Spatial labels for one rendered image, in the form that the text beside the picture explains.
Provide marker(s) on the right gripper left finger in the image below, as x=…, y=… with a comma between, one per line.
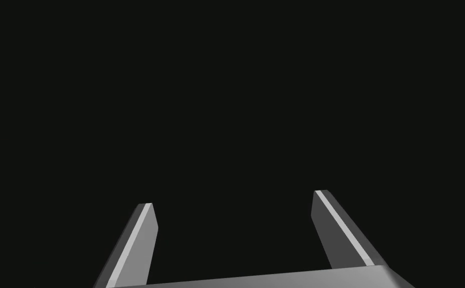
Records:
x=136, y=252

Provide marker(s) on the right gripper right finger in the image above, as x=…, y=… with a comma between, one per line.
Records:
x=338, y=236

